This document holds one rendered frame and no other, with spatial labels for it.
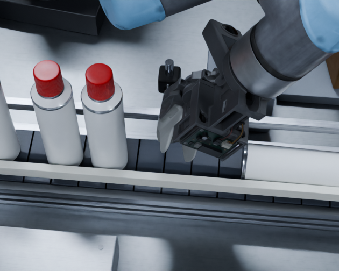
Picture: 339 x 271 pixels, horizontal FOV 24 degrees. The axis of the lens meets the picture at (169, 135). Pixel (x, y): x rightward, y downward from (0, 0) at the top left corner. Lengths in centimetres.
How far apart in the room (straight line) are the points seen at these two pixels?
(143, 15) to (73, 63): 52
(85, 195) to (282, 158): 27
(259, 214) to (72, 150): 27
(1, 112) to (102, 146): 14
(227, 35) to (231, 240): 31
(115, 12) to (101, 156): 33
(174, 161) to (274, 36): 36
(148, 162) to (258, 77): 33
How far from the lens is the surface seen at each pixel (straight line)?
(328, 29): 76
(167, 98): 94
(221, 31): 95
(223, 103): 86
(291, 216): 110
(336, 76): 121
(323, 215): 108
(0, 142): 107
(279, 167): 105
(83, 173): 106
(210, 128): 87
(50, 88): 95
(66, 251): 105
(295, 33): 77
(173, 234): 110
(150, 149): 111
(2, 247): 106
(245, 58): 82
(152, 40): 129
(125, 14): 75
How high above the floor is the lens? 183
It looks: 58 degrees down
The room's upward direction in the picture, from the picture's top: straight up
